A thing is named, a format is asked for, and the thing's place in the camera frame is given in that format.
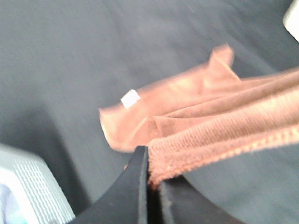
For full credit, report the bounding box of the brown microfibre towel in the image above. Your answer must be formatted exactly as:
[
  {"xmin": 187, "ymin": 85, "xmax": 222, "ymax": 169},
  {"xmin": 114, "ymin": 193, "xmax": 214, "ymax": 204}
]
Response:
[{"xmin": 99, "ymin": 45, "xmax": 299, "ymax": 186}]

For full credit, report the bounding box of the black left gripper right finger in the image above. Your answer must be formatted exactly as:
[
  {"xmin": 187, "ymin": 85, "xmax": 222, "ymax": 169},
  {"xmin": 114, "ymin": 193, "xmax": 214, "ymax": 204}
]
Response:
[{"xmin": 160, "ymin": 176, "xmax": 243, "ymax": 224}]

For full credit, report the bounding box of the black table cloth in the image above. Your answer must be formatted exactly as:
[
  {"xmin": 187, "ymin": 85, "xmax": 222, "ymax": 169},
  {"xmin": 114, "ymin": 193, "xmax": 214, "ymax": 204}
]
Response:
[{"xmin": 0, "ymin": 0, "xmax": 299, "ymax": 214}]

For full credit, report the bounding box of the grey perforated laundry basket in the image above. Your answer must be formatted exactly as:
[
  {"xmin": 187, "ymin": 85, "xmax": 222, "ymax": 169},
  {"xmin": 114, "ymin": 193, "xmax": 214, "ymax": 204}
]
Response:
[{"xmin": 0, "ymin": 144, "xmax": 75, "ymax": 224}]

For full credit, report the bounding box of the white plastic storage bin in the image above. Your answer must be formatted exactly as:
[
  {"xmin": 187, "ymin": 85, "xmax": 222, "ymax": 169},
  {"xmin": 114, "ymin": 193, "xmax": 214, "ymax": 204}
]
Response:
[{"xmin": 283, "ymin": 0, "xmax": 299, "ymax": 41}]

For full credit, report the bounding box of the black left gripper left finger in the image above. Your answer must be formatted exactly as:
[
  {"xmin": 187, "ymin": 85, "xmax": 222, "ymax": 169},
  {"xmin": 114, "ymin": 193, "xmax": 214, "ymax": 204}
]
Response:
[{"xmin": 70, "ymin": 147, "xmax": 148, "ymax": 224}]

